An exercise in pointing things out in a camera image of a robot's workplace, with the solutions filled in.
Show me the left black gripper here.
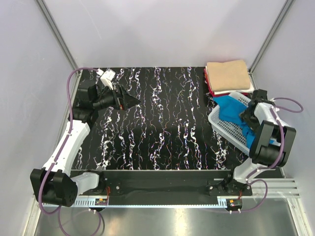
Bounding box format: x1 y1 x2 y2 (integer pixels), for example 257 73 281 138
93 84 141 111

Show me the blue t shirt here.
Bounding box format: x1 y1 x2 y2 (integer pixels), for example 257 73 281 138
216 96 258 148

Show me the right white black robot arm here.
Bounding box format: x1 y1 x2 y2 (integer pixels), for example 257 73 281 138
223 89 296 195

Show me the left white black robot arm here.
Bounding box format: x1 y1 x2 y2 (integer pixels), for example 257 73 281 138
30 81 140 207

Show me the white perforated plastic basket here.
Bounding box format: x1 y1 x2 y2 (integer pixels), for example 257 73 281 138
208 91 251 155

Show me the folded beige t shirt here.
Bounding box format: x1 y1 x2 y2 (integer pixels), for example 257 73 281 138
206 59 251 91

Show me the folded red t shirt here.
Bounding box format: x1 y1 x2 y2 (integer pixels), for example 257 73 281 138
204 68 248 97

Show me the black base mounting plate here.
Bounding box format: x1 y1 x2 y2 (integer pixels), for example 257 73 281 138
78 169 253 197

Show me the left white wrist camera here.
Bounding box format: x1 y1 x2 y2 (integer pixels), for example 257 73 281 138
96 69 116 90

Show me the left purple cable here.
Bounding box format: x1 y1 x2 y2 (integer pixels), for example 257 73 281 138
39 67 106 235

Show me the aluminium frame rail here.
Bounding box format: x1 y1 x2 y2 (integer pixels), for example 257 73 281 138
213 178 301 199

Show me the white slotted cable duct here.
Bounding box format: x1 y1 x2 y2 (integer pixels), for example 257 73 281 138
72 196 227 208

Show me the left aluminium corner post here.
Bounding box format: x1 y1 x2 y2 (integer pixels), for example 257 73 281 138
34 0 83 76

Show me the aluminium corner post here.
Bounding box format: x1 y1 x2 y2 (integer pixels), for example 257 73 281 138
34 0 83 76
249 0 295 75

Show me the right aluminium corner post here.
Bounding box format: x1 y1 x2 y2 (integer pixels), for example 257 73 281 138
249 0 295 75

